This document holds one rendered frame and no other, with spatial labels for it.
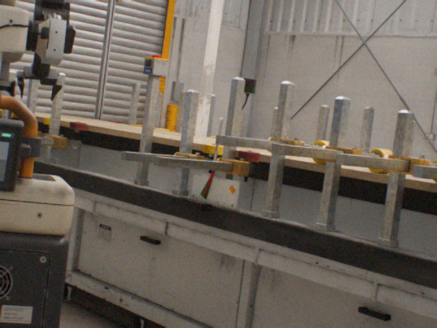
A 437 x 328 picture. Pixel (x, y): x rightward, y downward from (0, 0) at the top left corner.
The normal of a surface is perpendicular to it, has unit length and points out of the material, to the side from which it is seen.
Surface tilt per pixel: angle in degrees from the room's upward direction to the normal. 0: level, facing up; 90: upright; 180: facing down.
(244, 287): 90
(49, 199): 90
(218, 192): 90
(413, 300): 90
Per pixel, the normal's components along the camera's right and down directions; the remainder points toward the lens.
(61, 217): 0.38, 0.10
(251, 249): -0.75, -0.06
